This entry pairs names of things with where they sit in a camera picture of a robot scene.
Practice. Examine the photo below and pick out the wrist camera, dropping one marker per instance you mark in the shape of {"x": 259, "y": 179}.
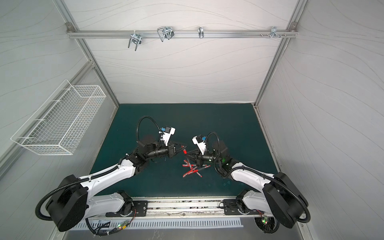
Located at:
{"x": 166, "y": 133}
{"x": 200, "y": 142}

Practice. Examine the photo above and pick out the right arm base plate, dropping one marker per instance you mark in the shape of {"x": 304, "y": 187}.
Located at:
{"x": 232, "y": 207}

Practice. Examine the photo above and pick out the aluminium cross rail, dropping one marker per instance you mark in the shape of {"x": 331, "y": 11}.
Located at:
{"x": 179, "y": 34}

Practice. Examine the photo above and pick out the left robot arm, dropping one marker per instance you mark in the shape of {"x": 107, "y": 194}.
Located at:
{"x": 77, "y": 199}

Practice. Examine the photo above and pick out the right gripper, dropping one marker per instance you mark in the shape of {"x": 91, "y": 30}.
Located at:
{"x": 199, "y": 157}

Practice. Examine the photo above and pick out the white slotted cable duct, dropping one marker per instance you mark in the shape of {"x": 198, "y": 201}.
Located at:
{"x": 148, "y": 224}

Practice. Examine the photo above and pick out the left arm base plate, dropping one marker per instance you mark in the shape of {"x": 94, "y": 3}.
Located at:
{"x": 128, "y": 210}

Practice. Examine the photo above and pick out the white wire basket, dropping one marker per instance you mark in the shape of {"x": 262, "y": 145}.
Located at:
{"x": 58, "y": 125}

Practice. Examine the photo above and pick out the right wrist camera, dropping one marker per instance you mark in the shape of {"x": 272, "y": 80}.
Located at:
{"x": 200, "y": 142}

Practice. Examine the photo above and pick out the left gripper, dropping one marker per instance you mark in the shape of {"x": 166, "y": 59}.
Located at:
{"x": 172, "y": 150}

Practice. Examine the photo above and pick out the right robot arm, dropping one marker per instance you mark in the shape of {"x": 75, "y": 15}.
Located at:
{"x": 273, "y": 194}

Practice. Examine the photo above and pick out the metal u-bolt clamp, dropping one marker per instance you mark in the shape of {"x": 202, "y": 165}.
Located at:
{"x": 135, "y": 40}
{"x": 165, "y": 32}

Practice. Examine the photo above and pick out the metal bracket clamp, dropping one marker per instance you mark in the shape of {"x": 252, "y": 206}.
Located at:
{"x": 201, "y": 32}

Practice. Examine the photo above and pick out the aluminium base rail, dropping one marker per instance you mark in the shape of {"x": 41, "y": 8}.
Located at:
{"x": 183, "y": 207}

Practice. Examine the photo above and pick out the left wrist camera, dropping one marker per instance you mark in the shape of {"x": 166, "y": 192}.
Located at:
{"x": 166, "y": 133}

